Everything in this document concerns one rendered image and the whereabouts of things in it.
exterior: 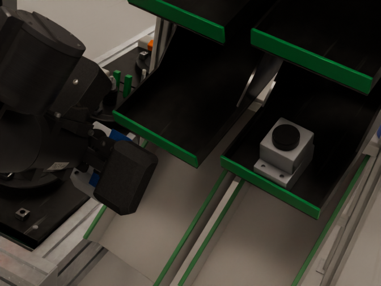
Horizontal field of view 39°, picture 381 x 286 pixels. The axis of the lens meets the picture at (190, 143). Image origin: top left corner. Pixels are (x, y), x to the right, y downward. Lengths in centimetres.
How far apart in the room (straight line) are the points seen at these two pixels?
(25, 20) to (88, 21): 142
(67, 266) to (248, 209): 29
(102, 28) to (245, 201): 113
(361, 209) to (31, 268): 47
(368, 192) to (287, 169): 17
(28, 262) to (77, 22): 112
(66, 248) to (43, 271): 5
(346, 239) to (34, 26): 53
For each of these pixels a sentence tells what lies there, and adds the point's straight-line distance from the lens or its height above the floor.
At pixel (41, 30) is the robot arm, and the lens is 41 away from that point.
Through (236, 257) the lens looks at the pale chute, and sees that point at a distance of 75.
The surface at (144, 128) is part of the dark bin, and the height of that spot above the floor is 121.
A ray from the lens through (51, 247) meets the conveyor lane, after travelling 84.
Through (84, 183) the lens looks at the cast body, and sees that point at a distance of 58.
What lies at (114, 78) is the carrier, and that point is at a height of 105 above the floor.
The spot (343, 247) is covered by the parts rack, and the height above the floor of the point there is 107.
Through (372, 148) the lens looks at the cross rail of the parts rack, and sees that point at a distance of 70.
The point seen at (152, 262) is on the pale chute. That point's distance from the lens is 77.
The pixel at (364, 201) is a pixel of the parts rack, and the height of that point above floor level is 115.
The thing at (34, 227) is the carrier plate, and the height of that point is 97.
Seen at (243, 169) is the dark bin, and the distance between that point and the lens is 62.
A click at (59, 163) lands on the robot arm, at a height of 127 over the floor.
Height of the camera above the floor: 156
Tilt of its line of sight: 34 degrees down
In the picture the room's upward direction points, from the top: 11 degrees clockwise
